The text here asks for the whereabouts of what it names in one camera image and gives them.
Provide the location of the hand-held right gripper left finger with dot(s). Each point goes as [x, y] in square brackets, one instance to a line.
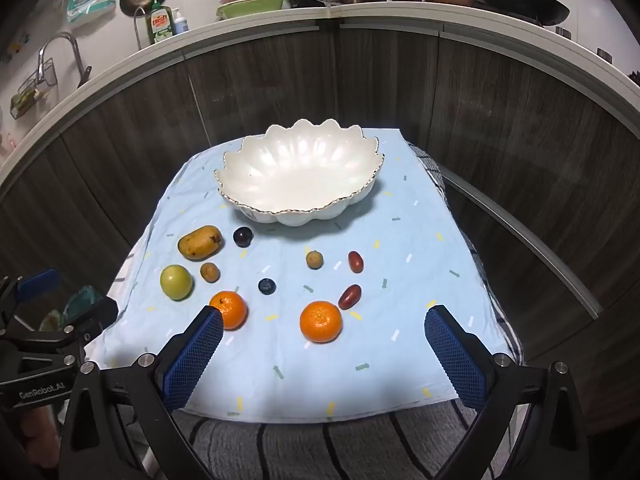
[192, 355]

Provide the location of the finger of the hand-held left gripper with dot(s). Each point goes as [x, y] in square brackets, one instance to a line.
[95, 317]
[37, 282]

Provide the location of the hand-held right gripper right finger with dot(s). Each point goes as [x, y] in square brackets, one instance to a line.
[452, 355]

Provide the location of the small orange mandarin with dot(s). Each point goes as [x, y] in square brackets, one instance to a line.
[233, 309]

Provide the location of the green apple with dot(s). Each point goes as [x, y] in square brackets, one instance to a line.
[176, 282]

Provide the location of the brown longan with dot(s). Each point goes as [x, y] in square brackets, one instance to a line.
[314, 259]
[209, 272]

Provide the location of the blueberry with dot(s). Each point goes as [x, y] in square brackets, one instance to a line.
[267, 286]

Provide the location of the yellow mango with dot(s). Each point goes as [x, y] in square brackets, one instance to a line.
[200, 242]

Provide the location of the red jujube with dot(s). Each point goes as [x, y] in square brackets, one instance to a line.
[355, 262]
[349, 297]

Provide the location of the dark purple plum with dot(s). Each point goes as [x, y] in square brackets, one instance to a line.
[243, 237]

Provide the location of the large orange mandarin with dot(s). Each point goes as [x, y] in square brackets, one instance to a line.
[321, 322]

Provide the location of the white scalloped ceramic bowl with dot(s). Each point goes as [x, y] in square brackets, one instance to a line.
[300, 170]

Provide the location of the person's left hand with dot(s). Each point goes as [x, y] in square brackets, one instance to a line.
[35, 427]

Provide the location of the teal glass dish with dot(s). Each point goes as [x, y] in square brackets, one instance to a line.
[87, 300]

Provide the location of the yellow-green glass dish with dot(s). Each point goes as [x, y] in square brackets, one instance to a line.
[50, 321]

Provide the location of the light blue patterned tablecloth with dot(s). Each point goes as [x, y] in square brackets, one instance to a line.
[400, 310]

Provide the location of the grey striped fabric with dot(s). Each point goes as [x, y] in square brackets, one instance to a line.
[300, 445]

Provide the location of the chrome kitchen faucet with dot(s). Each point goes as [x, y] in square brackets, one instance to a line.
[75, 52]

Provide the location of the green dish soap bottle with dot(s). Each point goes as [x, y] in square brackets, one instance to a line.
[160, 25]

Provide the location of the white blue pump bottle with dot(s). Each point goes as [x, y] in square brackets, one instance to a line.
[181, 24]

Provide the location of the dark wood kitchen cabinet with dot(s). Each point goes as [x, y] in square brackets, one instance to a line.
[300, 75]

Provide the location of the white kitchen countertop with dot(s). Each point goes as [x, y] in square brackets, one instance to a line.
[250, 27]

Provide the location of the green plastic basin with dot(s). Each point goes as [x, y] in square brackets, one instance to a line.
[250, 8]

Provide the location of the aluminium cabinet rail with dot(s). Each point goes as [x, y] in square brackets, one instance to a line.
[540, 245]

